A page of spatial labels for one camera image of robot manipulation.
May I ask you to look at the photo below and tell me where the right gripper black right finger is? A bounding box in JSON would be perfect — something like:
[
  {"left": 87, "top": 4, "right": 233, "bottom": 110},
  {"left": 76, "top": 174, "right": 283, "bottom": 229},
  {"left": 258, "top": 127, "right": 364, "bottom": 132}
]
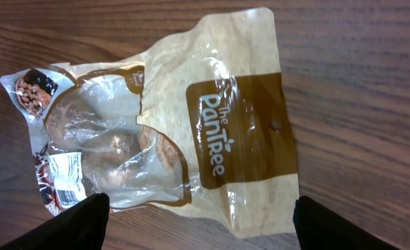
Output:
[{"left": 293, "top": 196, "right": 398, "bottom": 250}]

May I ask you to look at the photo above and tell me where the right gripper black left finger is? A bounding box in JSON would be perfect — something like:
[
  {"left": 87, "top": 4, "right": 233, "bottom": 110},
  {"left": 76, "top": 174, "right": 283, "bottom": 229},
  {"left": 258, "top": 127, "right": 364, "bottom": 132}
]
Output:
[{"left": 0, "top": 193, "right": 110, "bottom": 250}]

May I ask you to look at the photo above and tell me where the beige snack bag red label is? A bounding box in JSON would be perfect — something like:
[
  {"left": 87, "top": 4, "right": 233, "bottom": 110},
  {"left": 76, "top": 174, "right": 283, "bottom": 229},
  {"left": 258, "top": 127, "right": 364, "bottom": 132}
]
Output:
[{"left": 0, "top": 8, "right": 299, "bottom": 238}]

